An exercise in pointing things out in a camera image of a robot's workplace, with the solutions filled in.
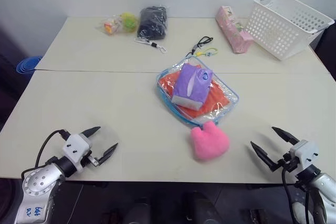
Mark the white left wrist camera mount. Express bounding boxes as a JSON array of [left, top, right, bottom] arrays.
[[61, 133, 92, 169]]

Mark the pink tissue pack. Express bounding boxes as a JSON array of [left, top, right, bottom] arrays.
[[215, 5, 255, 55]]

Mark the black bagged item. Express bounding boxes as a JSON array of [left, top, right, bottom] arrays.
[[136, 6, 170, 41]]

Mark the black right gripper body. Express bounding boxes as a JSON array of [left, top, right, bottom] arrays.
[[270, 152, 299, 173]]

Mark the clear bag with small toys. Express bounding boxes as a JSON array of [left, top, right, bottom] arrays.
[[95, 12, 139, 36]]

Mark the clear pouch with orange cloth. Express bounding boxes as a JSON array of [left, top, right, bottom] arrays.
[[152, 55, 241, 128]]

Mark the yellow-green plush toy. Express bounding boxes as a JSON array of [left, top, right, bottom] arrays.
[[119, 12, 139, 32]]

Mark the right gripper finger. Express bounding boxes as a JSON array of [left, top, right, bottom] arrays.
[[250, 141, 279, 172], [271, 126, 300, 146]]

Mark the pink plush toy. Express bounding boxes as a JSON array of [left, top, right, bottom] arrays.
[[190, 120, 230, 161]]

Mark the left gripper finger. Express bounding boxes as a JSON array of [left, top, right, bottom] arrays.
[[94, 143, 119, 166], [79, 126, 101, 138]]

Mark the purple tissue pack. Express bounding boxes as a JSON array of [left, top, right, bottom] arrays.
[[171, 62, 213, 110]]

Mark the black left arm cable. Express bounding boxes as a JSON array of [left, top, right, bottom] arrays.
[[35, 129, 70, 168]]

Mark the yellow-green loop strap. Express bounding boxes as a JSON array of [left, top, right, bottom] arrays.
[[195, 47, 219, 58]]

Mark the black strap lanyard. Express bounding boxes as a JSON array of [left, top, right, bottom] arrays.
[[186, 36, 214, 57]]

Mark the silver clip black lanyard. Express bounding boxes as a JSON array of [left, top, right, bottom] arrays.
[[134, 37, 168, 54]]

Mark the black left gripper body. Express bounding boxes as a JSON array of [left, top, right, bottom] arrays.
[[79, 150, 104, 168]]

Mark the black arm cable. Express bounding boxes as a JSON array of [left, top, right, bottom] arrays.
[[35, 129, 70, 168], [281, 159, 299, 224]]

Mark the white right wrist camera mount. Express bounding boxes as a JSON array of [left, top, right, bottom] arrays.
[[289, 140, 320, 173]]

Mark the white perforated plastic basket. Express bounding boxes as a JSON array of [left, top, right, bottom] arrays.
[[246, 0, 335, 61]]

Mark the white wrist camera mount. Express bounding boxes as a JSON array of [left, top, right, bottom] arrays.
[[289, 140, 320, 173], [61, 133, 92, 169]]

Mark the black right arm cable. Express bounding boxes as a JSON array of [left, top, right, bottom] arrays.
[[281, 159, 299, 224]]

